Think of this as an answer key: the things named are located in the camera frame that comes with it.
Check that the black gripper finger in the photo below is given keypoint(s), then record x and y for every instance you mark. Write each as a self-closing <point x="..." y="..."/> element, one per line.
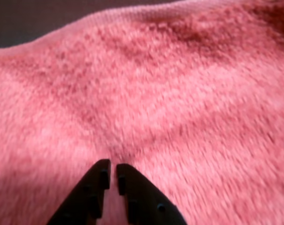
<point x="85" y="199"/>
<point x="149" y="206"/>

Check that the orange terry towel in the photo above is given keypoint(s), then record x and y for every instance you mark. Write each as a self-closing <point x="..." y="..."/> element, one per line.
<point x="156" y="93"/>

